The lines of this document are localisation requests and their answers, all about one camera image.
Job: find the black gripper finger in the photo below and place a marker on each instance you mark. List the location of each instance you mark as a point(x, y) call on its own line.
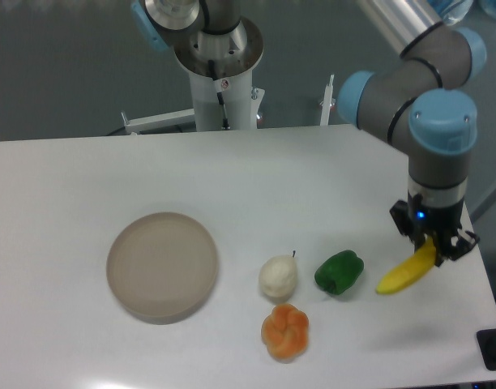
point(452, 245)
point(402, 215)

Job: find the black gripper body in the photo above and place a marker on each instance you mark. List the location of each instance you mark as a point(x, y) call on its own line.
point(435, 213)

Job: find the yellow banana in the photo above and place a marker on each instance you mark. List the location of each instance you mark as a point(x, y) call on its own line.
point(410, 271)

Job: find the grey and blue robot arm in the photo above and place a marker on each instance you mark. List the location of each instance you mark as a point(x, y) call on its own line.
point(418, 108)

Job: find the green bell pepper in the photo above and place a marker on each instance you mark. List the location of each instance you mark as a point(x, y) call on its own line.
point(339, 273)

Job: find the black box at table edge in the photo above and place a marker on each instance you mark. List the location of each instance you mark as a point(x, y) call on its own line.
point(487, 343)

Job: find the white pear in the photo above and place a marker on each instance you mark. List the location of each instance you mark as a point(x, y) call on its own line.
point(278, 277)

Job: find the orange knotted bread roll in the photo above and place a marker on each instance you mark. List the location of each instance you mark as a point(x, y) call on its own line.
point(285, 332)

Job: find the blue plastic bag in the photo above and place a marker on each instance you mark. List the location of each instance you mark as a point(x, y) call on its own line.
point(451, 11)

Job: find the beige round plate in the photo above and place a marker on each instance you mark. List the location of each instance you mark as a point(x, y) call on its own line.
point(162, 267)

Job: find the white right frame post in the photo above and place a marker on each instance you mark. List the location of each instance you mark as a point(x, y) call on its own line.
point(328, 102)

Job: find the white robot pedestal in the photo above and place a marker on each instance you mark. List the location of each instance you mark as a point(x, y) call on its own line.
point(220, 70)

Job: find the white left frame bracket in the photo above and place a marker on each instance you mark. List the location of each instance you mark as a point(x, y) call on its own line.
point(157, 122)

